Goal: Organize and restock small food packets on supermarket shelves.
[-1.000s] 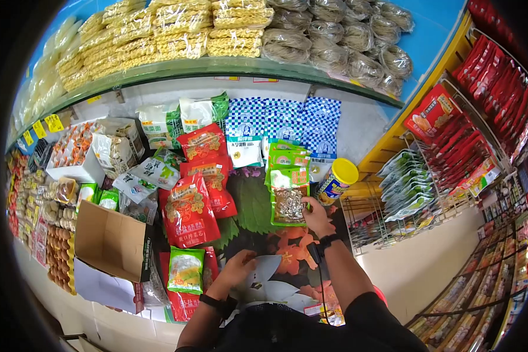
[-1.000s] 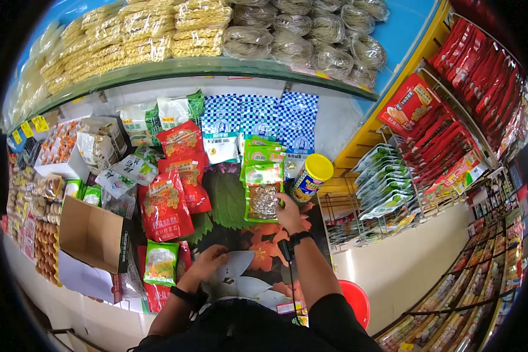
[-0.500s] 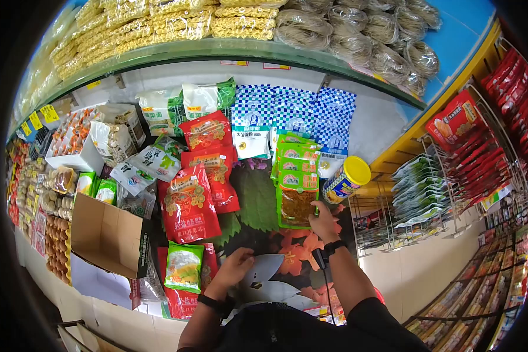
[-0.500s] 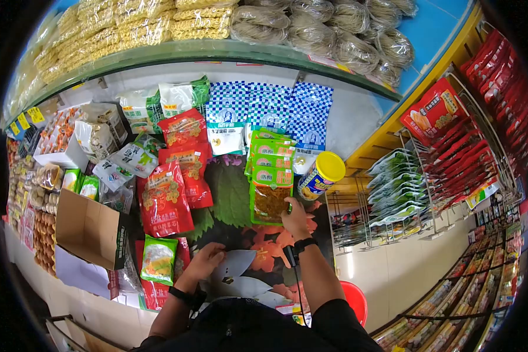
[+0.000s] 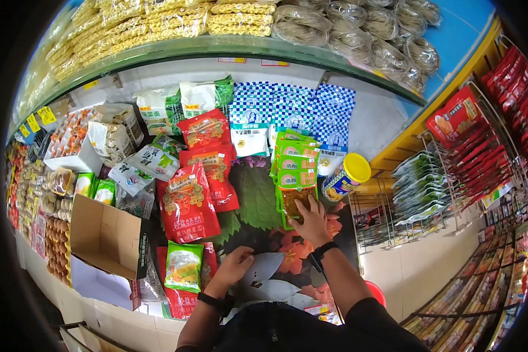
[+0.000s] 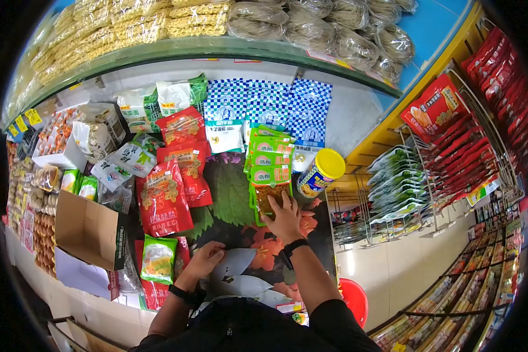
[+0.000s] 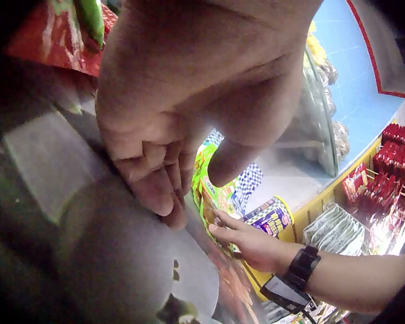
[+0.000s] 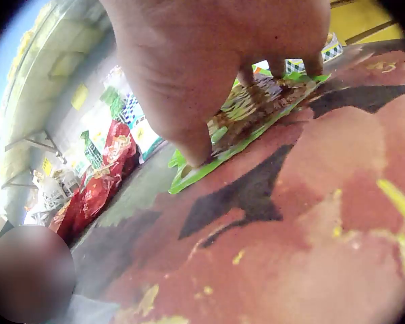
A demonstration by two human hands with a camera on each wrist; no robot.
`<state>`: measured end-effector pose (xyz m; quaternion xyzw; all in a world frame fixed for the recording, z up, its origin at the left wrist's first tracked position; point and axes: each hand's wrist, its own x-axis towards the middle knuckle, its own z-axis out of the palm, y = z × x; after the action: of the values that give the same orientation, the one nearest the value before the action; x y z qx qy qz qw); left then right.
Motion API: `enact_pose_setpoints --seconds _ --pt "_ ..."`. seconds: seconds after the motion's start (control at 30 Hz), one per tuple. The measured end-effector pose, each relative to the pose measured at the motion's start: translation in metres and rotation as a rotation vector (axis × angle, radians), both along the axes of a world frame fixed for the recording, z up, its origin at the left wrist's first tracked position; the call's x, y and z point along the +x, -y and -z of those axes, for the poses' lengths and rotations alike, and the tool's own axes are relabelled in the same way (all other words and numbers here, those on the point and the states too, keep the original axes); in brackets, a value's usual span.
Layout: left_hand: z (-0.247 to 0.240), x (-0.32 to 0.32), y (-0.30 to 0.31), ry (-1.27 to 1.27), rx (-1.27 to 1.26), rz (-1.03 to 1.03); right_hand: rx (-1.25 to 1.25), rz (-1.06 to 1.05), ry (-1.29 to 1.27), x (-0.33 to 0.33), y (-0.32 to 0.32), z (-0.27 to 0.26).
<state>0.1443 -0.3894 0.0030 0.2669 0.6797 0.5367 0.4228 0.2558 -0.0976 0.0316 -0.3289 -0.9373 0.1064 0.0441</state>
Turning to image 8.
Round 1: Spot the person's right hand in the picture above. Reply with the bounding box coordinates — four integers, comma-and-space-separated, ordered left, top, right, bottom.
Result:
99, 0, 331, 168

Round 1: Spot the person's right index finger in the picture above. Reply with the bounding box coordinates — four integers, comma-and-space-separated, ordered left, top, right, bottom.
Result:
238, 63, 257, 87

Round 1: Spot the person's right thumb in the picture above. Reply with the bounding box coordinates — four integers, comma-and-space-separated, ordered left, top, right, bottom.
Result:
145, 86, 238, 168

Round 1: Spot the person's right ring finger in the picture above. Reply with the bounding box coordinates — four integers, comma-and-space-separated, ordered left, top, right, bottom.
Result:
302, 46, 325, 76

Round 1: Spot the person's right middle finger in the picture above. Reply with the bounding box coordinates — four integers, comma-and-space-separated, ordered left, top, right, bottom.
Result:
265, 58, 288, 78

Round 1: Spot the green snack packet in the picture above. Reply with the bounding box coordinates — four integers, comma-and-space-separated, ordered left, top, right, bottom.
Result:
168, 61, 331, 195

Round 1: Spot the green white checkered packet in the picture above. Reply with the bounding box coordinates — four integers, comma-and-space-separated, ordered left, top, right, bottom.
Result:
285, 59, 306, 75
321, 33, 344, 62

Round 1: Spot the stack of green white packets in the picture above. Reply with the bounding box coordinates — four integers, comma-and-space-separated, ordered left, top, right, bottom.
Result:
73, 66, 164, 176

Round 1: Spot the pile of red packets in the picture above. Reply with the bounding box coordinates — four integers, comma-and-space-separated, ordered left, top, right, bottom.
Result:
50, 119, 139, 244

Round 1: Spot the large red printed sack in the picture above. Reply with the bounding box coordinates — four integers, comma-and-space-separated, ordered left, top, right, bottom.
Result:
73, 40, 405, 324

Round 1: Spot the heap of white bags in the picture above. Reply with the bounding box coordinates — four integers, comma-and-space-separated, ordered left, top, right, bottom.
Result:
23, 168, 80, 226

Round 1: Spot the wall shelf with yellow labels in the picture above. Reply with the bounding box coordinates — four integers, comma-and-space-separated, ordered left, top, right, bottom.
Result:
0, 0, 117, 189

